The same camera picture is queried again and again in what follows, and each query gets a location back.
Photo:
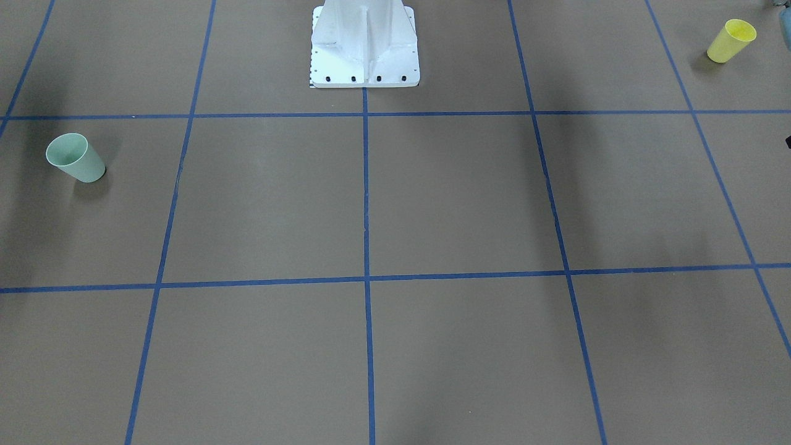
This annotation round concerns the yellow plastic cup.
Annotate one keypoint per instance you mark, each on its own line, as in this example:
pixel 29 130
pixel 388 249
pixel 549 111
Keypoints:
pixel 735 35

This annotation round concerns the green plastic cup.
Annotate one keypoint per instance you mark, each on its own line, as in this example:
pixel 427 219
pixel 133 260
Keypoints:
pixel 73 154

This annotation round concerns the brown table mat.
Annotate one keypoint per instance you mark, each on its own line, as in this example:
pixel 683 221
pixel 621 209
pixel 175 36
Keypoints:
pixel 574 230

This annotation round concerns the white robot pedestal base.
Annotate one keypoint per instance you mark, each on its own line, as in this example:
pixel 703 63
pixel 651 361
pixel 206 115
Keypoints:
pixel 364 44

